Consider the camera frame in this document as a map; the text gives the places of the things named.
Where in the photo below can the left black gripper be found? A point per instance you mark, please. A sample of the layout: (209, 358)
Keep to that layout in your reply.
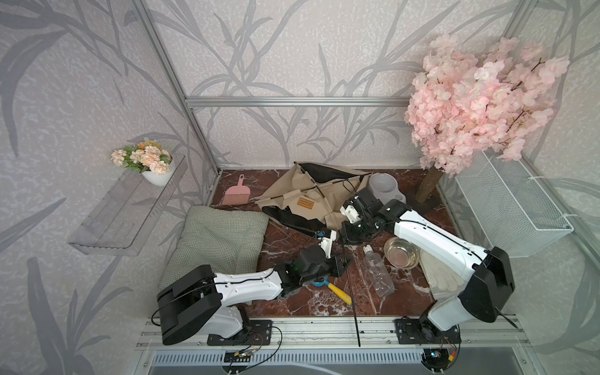
(337, 269)

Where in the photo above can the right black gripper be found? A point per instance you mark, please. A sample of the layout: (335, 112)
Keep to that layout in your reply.
(346, 236)

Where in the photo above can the beige pet tent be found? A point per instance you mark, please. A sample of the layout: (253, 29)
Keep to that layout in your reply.
(309, 196)

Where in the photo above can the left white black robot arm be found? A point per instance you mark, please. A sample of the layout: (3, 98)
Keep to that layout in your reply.
(206, 302)

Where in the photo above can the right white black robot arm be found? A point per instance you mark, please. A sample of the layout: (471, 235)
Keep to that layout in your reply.
(487, 272)

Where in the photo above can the clear plastic bottle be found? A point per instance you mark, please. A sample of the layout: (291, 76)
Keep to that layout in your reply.
(379, 276)

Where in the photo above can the grey double pet bowl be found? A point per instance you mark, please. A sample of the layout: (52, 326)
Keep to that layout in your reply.
(384, 187)

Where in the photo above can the blue yellow garden fork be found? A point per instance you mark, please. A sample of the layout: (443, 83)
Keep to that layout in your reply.
(324, 283)

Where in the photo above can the steel bowl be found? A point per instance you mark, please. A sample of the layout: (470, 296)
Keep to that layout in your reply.
(401, 253)

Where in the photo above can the green checked cushion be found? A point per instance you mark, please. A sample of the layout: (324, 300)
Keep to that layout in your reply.
(228, 241)

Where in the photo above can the bagged white gloves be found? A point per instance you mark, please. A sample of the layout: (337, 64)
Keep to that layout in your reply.
(443, 282)

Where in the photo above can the pink small brush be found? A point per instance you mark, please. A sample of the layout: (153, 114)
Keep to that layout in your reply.
(238, 194)

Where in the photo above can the pink blossom tree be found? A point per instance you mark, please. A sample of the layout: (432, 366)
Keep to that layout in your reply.
(464, 104)

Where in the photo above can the small potted flowers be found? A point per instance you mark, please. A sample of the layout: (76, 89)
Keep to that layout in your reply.
(149, 159)

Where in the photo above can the clear acrylic shelf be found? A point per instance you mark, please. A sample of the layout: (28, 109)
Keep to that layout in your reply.
(126, 216)

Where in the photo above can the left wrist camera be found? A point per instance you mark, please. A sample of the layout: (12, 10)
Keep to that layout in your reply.
(326, 241)

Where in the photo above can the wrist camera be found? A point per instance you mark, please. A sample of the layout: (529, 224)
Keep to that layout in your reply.
(350, 213)
(326, 241)

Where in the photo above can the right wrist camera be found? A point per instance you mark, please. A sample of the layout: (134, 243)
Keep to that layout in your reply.
(350, 213)

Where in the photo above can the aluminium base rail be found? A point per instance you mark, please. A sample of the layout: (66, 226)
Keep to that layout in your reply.
(345, 332)

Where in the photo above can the white wire basket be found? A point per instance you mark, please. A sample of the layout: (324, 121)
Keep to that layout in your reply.
(514, 211)

